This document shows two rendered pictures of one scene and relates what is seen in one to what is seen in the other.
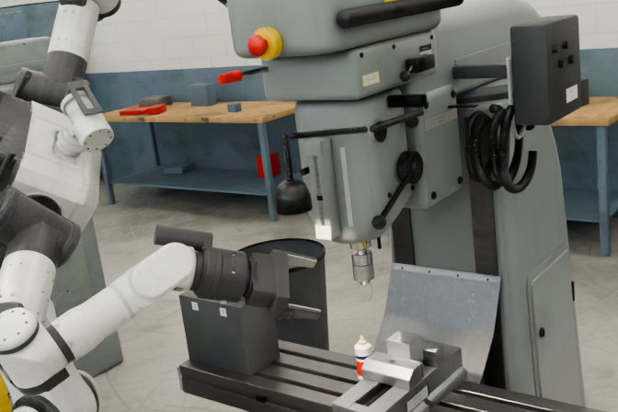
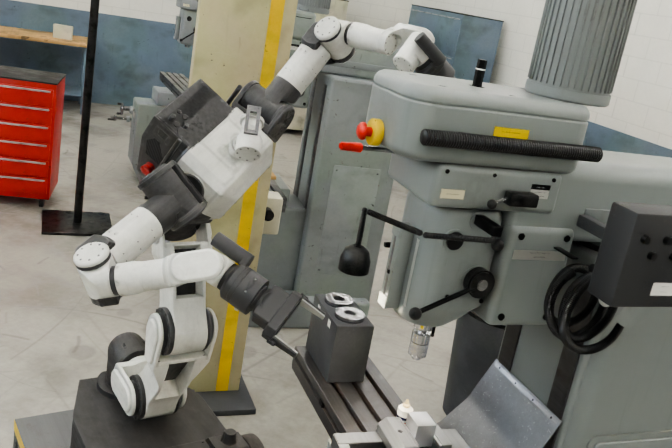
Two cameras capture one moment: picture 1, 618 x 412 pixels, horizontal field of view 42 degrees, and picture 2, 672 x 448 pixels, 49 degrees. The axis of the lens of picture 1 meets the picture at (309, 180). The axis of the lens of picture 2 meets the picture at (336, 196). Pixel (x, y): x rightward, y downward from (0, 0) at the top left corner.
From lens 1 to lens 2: 71 cm
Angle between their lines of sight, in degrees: 28
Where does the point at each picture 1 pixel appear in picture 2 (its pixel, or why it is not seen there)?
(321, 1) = (415, 115)
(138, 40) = not seen: hidden behind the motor
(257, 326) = (349, 348)
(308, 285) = not seen: hidden behind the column
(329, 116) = (420, 209)
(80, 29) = (303, 67)
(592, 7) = not seen: outside the picture
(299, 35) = (392, 135)
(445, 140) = (538, 275)
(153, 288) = (181, 273)
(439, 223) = (537, 346)
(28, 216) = (164, 187)
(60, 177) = (213, 169)
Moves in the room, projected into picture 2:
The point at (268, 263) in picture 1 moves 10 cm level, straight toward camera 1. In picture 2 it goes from (280, 298) to (253, 312)
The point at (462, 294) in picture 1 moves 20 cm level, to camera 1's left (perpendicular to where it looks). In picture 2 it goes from (526, 417) to (458, 387)
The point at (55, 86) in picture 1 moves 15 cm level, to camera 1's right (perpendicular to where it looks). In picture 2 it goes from (265, 102) to (309, 115)
